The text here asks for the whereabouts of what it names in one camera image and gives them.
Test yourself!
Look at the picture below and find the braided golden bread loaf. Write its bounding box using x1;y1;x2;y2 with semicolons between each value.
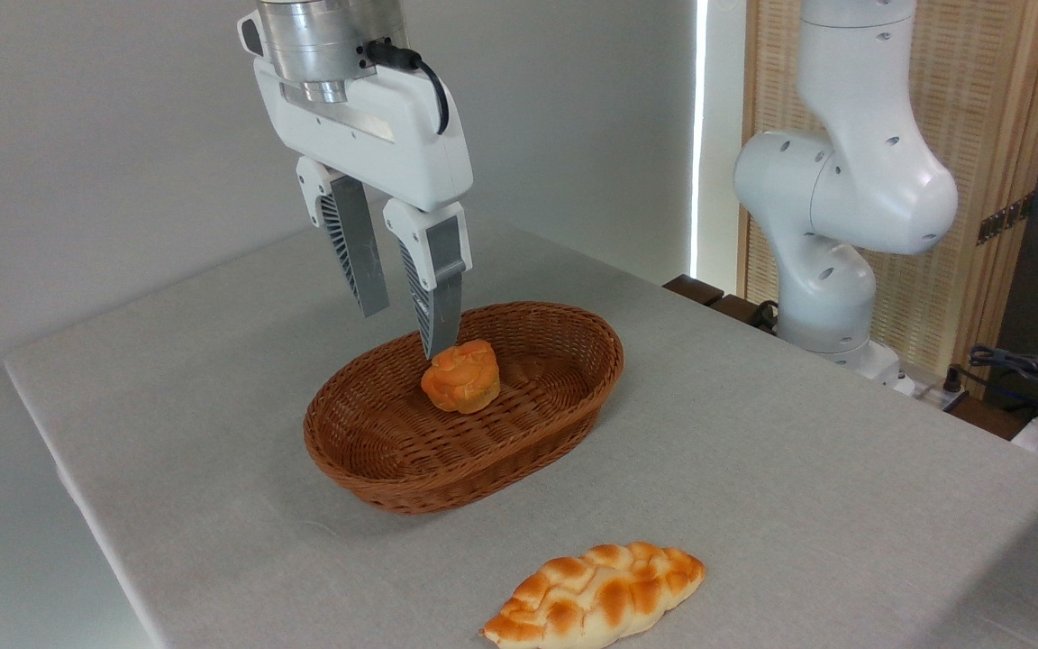
480;542;706;649

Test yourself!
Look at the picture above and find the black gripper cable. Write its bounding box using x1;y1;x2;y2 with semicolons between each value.
366;40;451;136

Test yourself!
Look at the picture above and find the wooden bamboo folding screen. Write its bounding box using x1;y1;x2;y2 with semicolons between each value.
737;0;1038;398

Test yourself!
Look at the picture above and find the dark blue cable bundle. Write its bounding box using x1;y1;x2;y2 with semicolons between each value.
968;345;1038;425

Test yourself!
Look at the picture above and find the grey tablecloth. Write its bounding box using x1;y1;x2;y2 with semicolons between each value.
4;189;1038;649

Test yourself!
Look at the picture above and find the dark metal screen hinge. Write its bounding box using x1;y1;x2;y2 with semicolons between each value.
977;194;1035;246

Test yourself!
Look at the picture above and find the dark brown wooden platform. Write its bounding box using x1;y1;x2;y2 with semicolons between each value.
663;275;1033;441

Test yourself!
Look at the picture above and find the round orange bread bun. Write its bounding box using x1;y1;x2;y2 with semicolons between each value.
421;339;501;415

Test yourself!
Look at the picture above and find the brown wicker basket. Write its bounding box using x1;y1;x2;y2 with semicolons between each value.
303;301;625;516

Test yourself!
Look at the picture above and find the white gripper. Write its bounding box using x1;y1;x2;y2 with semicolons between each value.
253;59;475;360

